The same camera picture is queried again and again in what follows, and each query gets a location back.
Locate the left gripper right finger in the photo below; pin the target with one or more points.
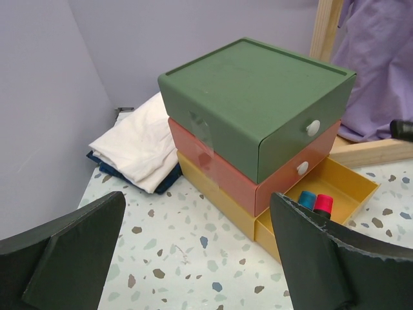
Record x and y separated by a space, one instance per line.
328 266

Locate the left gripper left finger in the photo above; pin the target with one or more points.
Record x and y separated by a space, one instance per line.
62 264

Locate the pink highlighter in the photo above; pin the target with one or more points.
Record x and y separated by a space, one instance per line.
323 205

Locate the blue highlighter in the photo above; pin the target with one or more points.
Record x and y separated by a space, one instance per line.
307 199

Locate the three-drawer desk organizer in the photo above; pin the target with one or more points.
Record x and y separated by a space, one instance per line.
250 119

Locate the wooden clothes rack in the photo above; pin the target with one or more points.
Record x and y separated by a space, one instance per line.
326 39

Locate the folded white cloth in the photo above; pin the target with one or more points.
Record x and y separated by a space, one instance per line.
140 146

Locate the folded blue cloth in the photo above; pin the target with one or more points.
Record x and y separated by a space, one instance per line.
162 186

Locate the orange highlighter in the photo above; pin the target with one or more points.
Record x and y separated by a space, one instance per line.
401 130

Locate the purple t-shirt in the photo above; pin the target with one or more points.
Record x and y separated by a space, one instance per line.
378 47

